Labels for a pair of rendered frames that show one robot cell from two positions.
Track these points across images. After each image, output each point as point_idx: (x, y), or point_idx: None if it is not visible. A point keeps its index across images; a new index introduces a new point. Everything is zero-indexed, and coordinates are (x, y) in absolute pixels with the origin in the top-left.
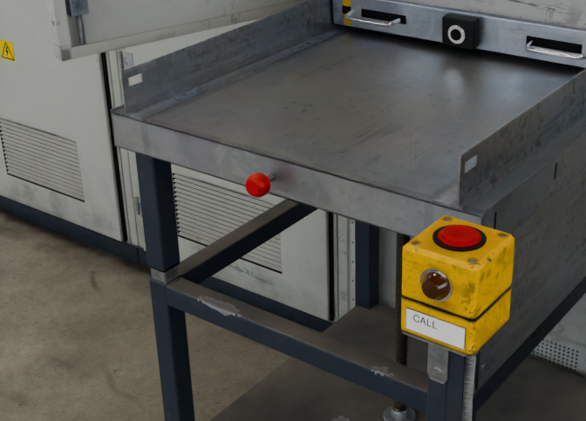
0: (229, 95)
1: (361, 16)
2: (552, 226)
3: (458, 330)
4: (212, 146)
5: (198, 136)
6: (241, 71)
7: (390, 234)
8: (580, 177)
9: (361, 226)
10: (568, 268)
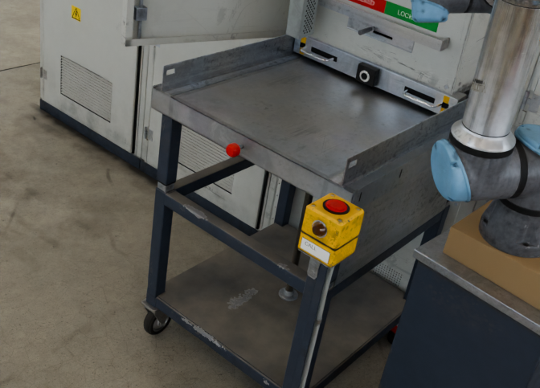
0: (223, 89)
1: (310, 51)
2: (394, 202)
3: (326, 253)
4: (210, 121)
5: (202, 113)
6: (233, 75)
7: None
8: (416, 177)
9: None
10: (400, 226)
